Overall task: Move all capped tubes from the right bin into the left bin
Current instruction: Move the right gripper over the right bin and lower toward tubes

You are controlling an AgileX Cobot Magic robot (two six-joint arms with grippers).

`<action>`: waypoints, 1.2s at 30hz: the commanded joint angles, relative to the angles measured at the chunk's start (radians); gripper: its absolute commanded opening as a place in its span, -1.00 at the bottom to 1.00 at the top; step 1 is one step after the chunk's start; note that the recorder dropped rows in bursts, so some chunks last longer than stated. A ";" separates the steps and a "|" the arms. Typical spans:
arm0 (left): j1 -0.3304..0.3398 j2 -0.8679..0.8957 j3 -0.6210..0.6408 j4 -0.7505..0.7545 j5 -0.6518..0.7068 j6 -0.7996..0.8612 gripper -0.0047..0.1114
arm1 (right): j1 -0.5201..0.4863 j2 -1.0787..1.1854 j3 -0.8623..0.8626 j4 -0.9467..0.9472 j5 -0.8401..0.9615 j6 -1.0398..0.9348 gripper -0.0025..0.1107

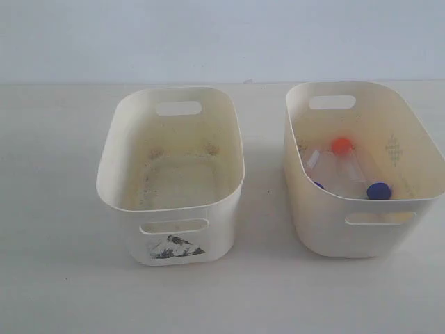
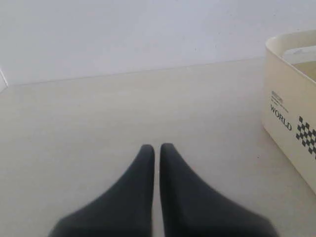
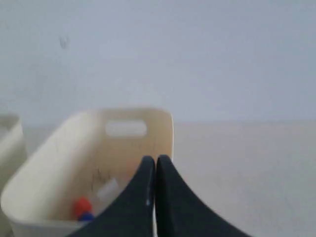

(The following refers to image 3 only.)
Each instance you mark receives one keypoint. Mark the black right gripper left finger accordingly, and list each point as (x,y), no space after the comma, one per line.
(131,213)

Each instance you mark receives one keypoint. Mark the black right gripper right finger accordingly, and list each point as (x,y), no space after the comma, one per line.
(180,213)

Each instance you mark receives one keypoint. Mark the blue-capped tube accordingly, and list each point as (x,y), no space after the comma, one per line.
(85,217)

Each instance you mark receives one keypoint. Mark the orange-capped clear tube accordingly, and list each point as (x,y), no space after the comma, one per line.
(82,206)

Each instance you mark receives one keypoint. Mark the cream plastic bin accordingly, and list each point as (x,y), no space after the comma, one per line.
(12,145)
(87,151)

